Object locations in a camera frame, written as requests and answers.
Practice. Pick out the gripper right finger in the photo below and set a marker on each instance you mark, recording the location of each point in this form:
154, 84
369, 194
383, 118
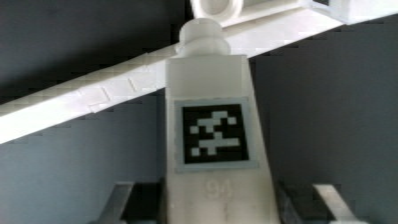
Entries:
312, 205

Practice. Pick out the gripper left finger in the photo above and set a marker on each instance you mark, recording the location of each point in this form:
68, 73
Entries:
134, 204

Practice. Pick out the white chair leg block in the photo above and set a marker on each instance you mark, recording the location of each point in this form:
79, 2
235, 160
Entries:
219, 180

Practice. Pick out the white chair seat part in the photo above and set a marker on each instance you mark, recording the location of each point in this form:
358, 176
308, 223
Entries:
237, 11

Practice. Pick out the white U-shaped fence frame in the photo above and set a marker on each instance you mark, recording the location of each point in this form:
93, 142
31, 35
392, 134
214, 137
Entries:
134, 78

